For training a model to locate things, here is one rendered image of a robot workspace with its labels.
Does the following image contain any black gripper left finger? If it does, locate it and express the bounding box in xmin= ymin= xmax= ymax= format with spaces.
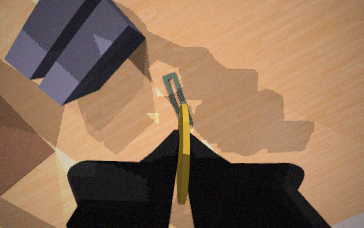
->
xmin=67 ymin=129 xmax=180 ymax=228

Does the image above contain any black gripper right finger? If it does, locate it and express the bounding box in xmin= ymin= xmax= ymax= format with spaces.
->
xmin=188 ymin=133 xmax=305 ymax=228

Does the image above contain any gold coin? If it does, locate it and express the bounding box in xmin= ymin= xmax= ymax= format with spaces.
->
xmin=177 ymin=104 xmax=190 ymax=205

